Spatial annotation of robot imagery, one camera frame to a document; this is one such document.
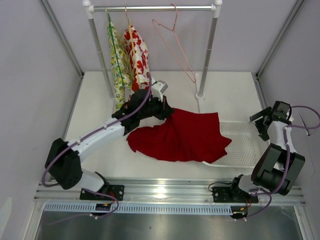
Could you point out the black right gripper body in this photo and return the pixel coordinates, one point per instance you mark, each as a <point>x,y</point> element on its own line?
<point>269,114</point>

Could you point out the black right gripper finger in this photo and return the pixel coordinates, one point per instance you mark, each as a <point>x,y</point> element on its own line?
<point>260,114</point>
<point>262,129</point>

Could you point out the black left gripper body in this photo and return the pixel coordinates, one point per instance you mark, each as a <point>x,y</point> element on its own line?
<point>156,108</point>

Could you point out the red skirt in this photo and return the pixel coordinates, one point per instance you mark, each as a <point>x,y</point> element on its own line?
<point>183,137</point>

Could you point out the pink wire hanger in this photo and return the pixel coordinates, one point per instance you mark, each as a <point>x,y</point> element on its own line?
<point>176,50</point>

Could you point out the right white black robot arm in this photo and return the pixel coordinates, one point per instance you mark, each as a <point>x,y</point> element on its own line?
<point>280,164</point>

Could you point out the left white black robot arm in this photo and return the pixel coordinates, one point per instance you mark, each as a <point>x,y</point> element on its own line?
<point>64,161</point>

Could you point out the wooden hanger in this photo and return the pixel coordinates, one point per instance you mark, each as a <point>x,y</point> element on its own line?
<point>132,45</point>

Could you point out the green hanger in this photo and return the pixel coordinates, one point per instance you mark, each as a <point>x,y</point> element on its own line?
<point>113,48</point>

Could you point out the white perforated laundry basket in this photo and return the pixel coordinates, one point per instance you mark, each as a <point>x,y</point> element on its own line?
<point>246,147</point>

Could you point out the yellow lemon floral garment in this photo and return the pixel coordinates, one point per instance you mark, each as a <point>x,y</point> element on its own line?
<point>121,91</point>

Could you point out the red poppy floral garment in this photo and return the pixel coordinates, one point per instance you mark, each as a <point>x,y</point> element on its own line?
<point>141,55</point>

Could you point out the white clothes rack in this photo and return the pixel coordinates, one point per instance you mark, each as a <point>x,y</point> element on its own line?
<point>195,28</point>

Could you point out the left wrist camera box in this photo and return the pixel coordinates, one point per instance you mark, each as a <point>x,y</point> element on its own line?
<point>158,88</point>

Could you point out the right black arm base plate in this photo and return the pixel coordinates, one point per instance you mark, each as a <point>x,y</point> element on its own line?
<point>225,192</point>

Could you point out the aluminium table edge rail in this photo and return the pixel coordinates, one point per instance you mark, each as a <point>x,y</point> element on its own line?
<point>143,191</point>

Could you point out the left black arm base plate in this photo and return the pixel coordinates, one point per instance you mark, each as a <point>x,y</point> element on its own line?
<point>114,190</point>

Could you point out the white slotted cable duct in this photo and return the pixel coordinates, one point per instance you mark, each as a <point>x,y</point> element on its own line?
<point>130,208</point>

